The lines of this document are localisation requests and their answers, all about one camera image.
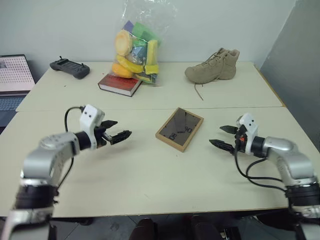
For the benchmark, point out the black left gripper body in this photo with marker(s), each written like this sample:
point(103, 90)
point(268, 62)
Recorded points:
point(102, 136)

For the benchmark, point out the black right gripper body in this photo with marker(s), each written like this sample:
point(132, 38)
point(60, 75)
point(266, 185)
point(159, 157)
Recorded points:
point(239, 140)

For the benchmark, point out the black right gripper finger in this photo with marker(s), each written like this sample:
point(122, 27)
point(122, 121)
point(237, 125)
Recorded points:
point(228, 129)
point(222, 145)

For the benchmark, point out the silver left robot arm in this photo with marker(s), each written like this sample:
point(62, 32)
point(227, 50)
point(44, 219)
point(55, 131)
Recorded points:
point(47, 155)

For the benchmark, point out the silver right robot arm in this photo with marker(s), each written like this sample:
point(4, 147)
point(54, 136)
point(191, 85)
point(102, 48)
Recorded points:
point(287, 156)

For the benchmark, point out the red hardcover book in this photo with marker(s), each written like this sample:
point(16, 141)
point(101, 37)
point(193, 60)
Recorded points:
point(119, 84)

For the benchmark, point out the wooden framed square clock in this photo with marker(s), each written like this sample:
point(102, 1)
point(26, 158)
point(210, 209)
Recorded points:
point(179, 129)

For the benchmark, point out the tan suede boot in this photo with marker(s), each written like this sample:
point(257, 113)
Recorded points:
point(215, 66)

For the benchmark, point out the dark grey handheld controller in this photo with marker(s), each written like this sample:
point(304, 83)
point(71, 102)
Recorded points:
point(70, 67)

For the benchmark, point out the clear bag of sponges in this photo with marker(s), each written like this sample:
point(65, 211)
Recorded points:
point(136, 52)

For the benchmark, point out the dark rounded shape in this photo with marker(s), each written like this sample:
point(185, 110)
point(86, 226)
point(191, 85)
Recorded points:
point(143, 228)

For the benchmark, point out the open laptop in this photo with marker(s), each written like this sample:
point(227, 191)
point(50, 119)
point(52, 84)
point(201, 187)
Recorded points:
point(13, 85)

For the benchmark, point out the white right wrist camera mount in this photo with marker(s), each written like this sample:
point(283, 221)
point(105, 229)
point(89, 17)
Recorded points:
point(248, 130)

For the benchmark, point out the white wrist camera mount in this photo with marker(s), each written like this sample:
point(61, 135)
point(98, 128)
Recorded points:
point(90, 122)
point(248, 130)

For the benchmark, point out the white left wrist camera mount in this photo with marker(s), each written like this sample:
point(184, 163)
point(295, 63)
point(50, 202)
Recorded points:
point(90, 122)

